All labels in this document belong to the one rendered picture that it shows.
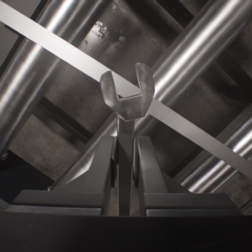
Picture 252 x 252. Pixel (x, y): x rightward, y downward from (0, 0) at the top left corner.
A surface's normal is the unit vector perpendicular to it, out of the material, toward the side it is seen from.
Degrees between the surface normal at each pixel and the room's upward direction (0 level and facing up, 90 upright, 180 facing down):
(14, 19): 0
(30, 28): 0
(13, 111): 37
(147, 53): 0
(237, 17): 8
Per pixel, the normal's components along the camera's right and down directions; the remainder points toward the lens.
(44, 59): 0.33, 0.53
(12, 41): 0.00, 0.29
